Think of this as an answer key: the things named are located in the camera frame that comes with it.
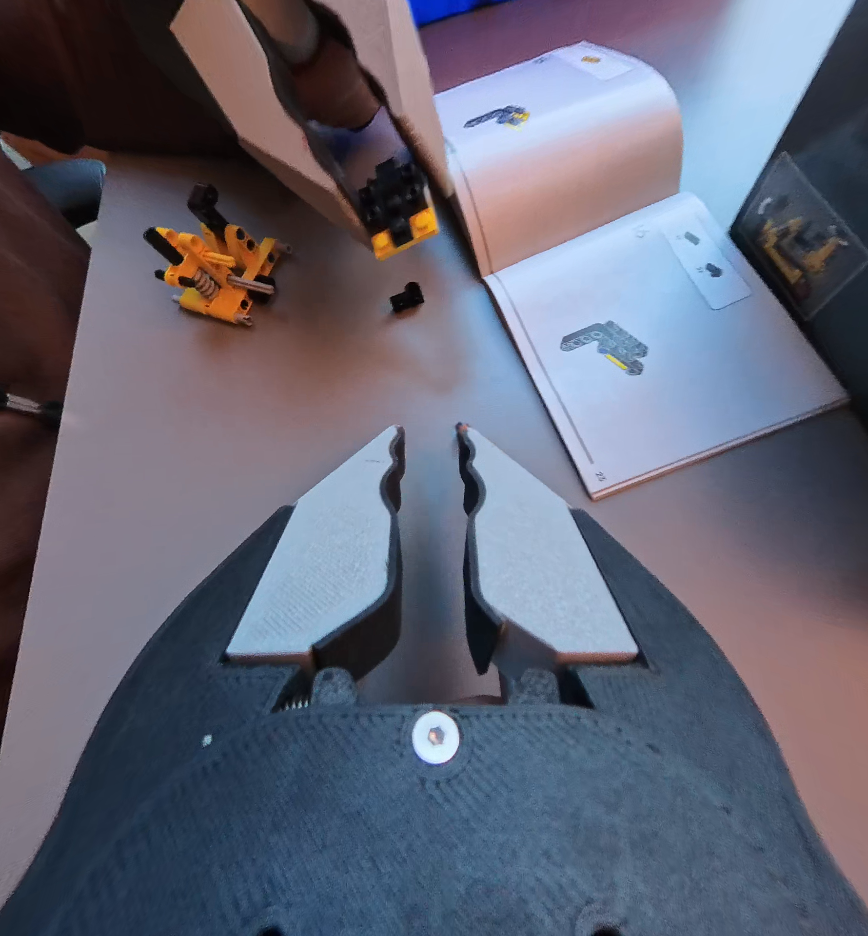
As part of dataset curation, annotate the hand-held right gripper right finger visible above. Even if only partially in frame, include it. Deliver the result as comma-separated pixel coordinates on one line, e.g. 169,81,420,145
454,422,640,677

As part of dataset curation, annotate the person's left hand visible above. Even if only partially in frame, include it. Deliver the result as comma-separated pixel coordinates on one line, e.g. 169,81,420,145
290,40,390,133

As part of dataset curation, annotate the black lanyard strap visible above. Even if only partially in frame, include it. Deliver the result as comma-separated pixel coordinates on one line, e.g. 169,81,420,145
0,369,63,431

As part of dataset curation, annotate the dark lego set box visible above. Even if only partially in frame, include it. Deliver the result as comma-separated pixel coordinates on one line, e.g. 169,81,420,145
728,0,868,462

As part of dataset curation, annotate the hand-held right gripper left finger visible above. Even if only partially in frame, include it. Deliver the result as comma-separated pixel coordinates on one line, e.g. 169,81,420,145
225,424,407,680

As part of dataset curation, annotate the white instruction booklet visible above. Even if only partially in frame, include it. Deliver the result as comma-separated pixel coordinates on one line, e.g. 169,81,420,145
434,40,850,502

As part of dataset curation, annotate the yellow lego model section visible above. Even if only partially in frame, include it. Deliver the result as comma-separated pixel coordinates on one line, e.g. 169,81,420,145
143,183,292,328

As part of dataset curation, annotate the blue plastic bin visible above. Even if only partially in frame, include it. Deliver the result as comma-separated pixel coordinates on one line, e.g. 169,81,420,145
408,0,512,29

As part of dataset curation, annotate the person's torso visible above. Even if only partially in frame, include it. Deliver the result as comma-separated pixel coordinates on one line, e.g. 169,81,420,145
0,110,91,761

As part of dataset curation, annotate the person's left forearm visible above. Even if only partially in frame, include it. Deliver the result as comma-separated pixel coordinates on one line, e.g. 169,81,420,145
0,0,241,158

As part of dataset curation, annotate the black and yellow lego assembly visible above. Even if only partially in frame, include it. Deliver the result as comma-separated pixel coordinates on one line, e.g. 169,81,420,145
357,157,441,262

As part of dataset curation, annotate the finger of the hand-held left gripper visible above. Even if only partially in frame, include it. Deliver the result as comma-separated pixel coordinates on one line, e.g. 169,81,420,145
169,0,376,248
308,0,457,202

